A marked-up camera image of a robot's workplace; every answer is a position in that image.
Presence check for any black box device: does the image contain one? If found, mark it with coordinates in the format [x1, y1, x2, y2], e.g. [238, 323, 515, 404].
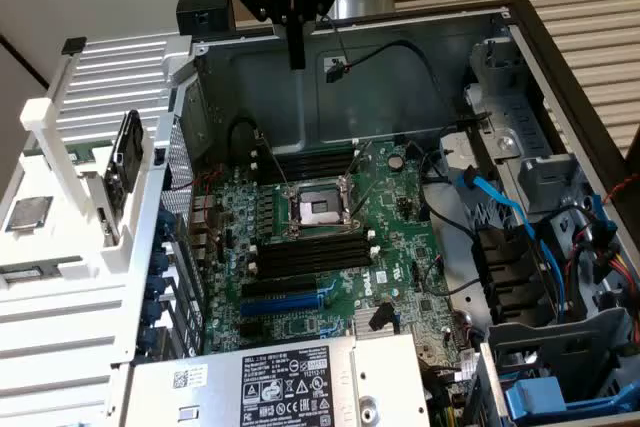
[175, 0, 237, 39]

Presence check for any grey metal PC case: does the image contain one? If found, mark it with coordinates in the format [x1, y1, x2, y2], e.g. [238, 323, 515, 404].
[117, 0, 640, 427]

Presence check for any thin metal locking lever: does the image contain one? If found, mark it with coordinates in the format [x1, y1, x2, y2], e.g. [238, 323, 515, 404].
[256, 130, 294, 196]

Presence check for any metal CPU socket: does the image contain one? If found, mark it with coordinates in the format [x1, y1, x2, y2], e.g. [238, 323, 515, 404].
[280, 174, 365, 242]

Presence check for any silver ethernet port block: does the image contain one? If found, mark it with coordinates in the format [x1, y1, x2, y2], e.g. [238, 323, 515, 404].
[188, 192, 217, 213]

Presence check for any black card in rack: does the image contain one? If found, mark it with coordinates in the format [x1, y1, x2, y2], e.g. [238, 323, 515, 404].
[99, 109, 146, 228]

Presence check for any silver stacked USB block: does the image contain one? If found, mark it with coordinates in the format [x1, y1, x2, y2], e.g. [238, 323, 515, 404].
[188, 211, 216, 231]

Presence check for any green motherboard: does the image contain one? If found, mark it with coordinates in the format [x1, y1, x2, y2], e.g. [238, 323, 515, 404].
[192, 139, 484, 378]

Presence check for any green graphics card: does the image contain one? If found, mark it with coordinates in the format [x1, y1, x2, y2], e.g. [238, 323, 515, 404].
[22, 141, 115, 167]

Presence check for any long black expansion slot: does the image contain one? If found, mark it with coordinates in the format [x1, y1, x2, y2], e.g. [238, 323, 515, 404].
[241, 279, 321, 302]

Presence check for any blue expansion slot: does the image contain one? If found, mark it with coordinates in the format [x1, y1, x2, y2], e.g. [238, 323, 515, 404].
[239, 293, 324, 319]

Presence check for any grey metal drive cage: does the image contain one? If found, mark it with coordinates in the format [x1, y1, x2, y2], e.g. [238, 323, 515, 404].
[467, 36, 589, 216]

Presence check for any silver finned heatsink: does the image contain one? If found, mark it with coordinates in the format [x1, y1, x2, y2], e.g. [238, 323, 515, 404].
[351, 304, 402, 337]

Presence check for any short black expansion slot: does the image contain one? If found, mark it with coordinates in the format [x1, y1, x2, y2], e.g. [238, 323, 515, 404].
[238, 320, 267, 340]

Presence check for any black plastic disk bay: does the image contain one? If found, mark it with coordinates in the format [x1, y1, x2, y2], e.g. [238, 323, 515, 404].
[472, 224, 559, 328]

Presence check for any white parts rack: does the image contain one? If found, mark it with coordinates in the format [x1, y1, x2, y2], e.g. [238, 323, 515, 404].
[0, 36, 169, 296]

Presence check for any silver CPU chip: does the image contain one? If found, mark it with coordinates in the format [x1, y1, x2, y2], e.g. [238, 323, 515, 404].
[4, 195, 54, 233]

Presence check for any silver power supply unit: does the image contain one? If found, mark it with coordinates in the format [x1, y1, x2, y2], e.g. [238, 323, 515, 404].
[118, 330, 432, 427]

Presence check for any blue plastic drive tray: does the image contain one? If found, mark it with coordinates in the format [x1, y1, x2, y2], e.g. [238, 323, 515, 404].
[502, 374, 640, 427]

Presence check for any black wire with plug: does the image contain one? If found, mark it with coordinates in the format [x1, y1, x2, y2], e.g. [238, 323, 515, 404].
[319, 14, 494, 131]

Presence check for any metal socket cover frame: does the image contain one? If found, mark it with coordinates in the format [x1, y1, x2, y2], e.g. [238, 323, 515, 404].
[339, 139, 384, 224]

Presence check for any blue flat SATA wire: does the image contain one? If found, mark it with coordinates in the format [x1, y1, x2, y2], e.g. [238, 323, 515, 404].
[458, 165, 571, 323]

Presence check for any black cable plug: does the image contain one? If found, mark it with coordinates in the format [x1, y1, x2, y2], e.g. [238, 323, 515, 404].
[368, 301, 400, 334]

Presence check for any thin black wire loop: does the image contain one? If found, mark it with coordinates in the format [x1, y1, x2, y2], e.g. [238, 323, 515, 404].
[419, 251, 484, 298]

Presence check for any short blue wire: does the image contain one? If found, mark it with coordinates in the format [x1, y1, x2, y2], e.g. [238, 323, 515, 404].
[592, 192, 619, 254]

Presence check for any coloured power wire bundle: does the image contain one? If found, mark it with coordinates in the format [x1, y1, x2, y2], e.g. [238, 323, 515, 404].
[592, 246, 640, 308]

